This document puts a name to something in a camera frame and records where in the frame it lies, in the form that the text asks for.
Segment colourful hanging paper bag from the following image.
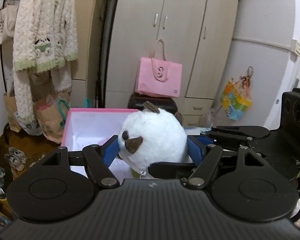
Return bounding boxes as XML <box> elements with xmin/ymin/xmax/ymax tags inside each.
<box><xmin>220</xmin><ymin>66</ymin><xmax>252</xmax><ymax>122</ymax></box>

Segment black suitcase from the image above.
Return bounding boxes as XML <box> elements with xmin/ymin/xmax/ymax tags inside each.
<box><xmin>128</xmin><ymin>94</ymin><xmax>178</xmax><ymax>114</ymax></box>

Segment black clothes rack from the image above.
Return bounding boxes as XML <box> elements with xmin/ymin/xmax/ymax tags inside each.
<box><xmin>0</xmin><ymin>0</ymin><xmax>15</xmax><ymax>145</ymax></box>

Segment cream canvas tote bag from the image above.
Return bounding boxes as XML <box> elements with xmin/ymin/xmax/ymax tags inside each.
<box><xmin>0</xmin><ymin>0</ymin><xmax>18</xmax><ymax>45</ymax></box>

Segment beige wardrobe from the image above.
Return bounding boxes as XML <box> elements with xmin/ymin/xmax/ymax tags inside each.
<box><xmin>72</xmin><ymin>0</ymin><xmax>240</xmax><ymax>128</ymax></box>

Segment pink cardboard box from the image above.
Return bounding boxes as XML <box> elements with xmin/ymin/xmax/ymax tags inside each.
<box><xmin>61</xmin><ymin>108</ymin><xmax>140</xmax><ymax>178</ymax></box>

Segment white wall switch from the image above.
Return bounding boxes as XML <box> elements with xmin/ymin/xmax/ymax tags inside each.
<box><xmin>291</xmin><ymin>39</ymin><xmax>300</xmax><ymax>57</ymax></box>

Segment black tripod pole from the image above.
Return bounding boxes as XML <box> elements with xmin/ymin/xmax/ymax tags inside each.
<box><xmin>96</xmin><ymin>0</ymin><xmax>118</xmax><ymax>108</ymax></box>

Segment pink tote bag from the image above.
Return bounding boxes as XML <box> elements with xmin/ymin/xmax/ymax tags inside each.
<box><xmin>134</xmin><ymin>39</ymin><xmax>183</xmax><ymax>98</ymax></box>

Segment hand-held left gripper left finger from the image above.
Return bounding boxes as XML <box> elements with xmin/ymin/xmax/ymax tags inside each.
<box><xmin>27</xmin><ymin>135</ymin><xmax>120</xmax><ymax>189</ymax></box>

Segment paper bag with teal handles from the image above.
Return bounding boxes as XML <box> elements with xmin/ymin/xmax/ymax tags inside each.
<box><xmin>34</xmin><ymin>97</ymin><xmax>71</xmax><ymax>143</ymax></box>

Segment white wall conduit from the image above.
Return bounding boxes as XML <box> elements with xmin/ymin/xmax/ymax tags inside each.
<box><xmin>231</xmin><ymin>36</ymin><xmax>293</xmax><ymax>53</ymax></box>

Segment fluffy cream green cardigan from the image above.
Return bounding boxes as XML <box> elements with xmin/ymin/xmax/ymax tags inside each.
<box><xmin>12</xmin><ymin>0</ymin><xmax>78</xmax><ymax>135</ymax></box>

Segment white round plush toy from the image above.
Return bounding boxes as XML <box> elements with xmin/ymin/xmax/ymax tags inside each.
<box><xmin>117</xmin><ymin>101</ymin><xmax>188</xmax><ymax>178</ymax></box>

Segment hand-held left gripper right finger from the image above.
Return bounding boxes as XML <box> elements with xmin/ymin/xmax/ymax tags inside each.
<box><xmin>181</xmin><ymin>135</ymin><xmax>267</xmax><ymax>189</ymax></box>

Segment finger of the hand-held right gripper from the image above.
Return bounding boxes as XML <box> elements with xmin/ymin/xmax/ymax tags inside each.
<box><xmin>148</xmin><ymin>162</ymin><xmax>198</xmax><ymax>178</ymax></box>
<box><xmin>200</xmin><ymin>126</ymin><xmax>270</xmax><ymax>153</ymax></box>

